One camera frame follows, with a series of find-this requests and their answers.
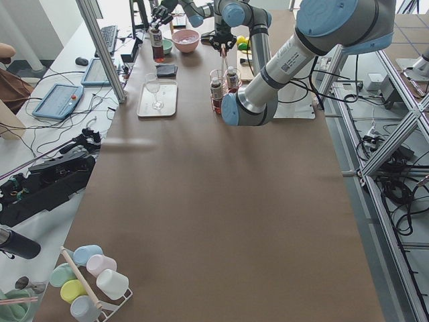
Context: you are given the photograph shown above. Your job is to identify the black keyboard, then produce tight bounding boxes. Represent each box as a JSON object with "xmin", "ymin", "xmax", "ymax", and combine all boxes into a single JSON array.
[{"xmin": 100, "ymin": 25, "xmax": 118, "ymax": 56}]

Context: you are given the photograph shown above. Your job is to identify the white cup rack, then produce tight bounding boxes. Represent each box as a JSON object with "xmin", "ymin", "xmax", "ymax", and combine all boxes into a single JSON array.
[{"xmin": 60, "ymin": 247, "xmax": 133, "ymax": 321}]

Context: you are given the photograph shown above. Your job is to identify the aluminium frame post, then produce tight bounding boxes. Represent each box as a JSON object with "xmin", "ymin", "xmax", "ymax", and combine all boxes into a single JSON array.
[{"xmin": 76, "ymin": 0, "xmax": 126, "ymax": 104}]

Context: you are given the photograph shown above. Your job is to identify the light blue plastic cup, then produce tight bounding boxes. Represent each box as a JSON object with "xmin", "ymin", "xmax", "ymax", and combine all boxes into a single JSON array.
[{"xmin": 72, "ymin": 244, "xmax": 103, "ymax": 266}]

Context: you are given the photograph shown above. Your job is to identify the copper wire bottle basket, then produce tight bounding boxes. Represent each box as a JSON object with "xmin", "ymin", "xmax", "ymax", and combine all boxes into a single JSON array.
[{"xmin": 209, "ymin": 44, "xmax": 242, "ymax": 115}]

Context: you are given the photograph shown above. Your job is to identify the black computer mouse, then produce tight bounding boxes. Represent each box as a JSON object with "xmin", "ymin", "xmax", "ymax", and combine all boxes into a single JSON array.
[{"xmin": 75, "ymin": 57, "xmax": 88, "ymax": 66}]

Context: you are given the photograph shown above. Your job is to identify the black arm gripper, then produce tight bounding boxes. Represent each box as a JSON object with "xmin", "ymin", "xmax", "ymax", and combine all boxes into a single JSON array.
[{"xmin": 151, "ymin": 5, "xmax": 173, "ymax": 27}]

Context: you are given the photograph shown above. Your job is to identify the blue teach pendant far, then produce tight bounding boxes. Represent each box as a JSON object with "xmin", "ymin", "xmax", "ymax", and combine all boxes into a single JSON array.
[{"xmin": 80, "ymin": 58, "xmax": 110, "ymax": 87}]

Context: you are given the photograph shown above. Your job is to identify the white plastic cup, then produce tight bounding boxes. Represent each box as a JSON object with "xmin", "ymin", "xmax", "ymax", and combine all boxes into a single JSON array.
[{"xmin": 96, "ymin": 269, "xmax": 129, "ymax": 300}]

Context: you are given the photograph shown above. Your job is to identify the yellow plastic cup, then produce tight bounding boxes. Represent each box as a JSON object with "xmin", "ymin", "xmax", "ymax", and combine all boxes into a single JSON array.
[{"xmin": 60, "ymin": 279, "xmax": 87, "ymax": 304}]

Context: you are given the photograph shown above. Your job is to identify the clear wine glass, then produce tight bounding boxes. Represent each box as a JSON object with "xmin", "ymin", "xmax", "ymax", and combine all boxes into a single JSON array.
[{"xmin": 145, "ymin": 73, "xmax": 164, "ymax": 111}]

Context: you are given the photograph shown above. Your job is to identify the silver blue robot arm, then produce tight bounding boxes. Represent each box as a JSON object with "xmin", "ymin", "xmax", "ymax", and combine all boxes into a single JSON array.
[
  {"xmin": 215, "ymin": 1, "xmax": 395, "ymax": 126},
  {"xmin": 151, "ymin": 0, "xmax": 214, "ymax": 28}
]

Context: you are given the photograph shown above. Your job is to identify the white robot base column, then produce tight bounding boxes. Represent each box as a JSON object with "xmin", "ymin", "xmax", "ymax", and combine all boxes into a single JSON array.
[{"xmin": 274, "ymin": 50, "xmax": 334, "ymax": 119}]

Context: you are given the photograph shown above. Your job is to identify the pink bowl with ice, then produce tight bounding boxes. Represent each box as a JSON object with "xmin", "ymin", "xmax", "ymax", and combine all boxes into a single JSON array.
[{"xmin": 172, "ymin": 29, "xmax": 200, "ymax": 53}]

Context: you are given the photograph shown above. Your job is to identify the green plastic cup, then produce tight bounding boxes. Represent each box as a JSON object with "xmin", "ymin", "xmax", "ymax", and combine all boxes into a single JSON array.
[{"xmin": 49, "ymin": 263, "xmax": 76, "ymax": 288}]

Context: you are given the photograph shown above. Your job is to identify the dark folded cloth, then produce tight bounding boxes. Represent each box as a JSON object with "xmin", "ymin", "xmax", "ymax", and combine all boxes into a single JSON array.
[{"xmin": 156, "ymin": 64, "xmax": 178, "ymax": 78}]

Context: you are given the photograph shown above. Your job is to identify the blue teach pendant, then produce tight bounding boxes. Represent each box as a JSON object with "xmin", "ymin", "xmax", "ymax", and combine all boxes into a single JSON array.
[
  {"xmin": 32, "ymin": 84, "xmax": 84, "ymax": 120},
  {"xmin": 80, "ymin": 58, "xmax": 110, "ymax": 87}
]

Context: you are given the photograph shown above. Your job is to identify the tea bottle white cap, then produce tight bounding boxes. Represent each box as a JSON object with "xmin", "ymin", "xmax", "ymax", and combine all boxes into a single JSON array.
[{"xmin": 149, "ymin": 28, "xmax": 164, "ymax": 63}]

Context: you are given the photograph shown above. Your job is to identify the wooden cutting board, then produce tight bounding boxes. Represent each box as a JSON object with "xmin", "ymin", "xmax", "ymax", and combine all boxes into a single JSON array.
[{"xmin": 237, "ymin": 50, "xmax": 253, "ymax": 83}]

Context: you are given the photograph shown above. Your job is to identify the mint green bowl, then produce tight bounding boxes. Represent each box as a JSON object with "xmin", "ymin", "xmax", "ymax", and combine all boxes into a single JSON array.
[{"xmin": 163, "ymin": 39, "xmax": 173, "ymax": 55}]

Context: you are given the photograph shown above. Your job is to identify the grey plastic cup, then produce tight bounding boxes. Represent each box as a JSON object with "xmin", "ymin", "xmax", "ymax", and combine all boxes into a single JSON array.
[{"xmin": 70, "ymin": 295, "xmax": 101, "ymax": 322}]

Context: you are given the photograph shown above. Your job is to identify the blue teach pendant near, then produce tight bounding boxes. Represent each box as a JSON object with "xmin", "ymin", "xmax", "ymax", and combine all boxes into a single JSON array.
[{"xmin": 32, "ymin": 84, "xmax": 84, "ymax": 120}]

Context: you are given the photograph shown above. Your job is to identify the pink plastic cup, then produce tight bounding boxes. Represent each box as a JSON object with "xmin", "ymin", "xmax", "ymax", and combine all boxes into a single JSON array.
[{"xmin": 86, "ymin": 254, "xmax": 117, "ymax": 277}]

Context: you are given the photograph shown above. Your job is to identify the black thermos bottle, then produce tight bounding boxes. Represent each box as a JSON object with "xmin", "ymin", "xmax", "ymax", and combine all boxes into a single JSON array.
[{"xmin": 1, "ymin": 228, "xmax": 41, "ymax": 260}]

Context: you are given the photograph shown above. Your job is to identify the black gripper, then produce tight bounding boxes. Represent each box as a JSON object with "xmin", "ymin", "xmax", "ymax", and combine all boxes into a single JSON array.
[{"xmin": 209, "ymin": 28, "xmax": 237, "ymax": 50}]

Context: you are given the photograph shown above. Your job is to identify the beige plastic tray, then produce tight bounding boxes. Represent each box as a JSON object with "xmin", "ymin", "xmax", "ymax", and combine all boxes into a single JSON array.
[{"xmin": 136, "ymin": 79, "xmax": 178, "ymax": 117}]

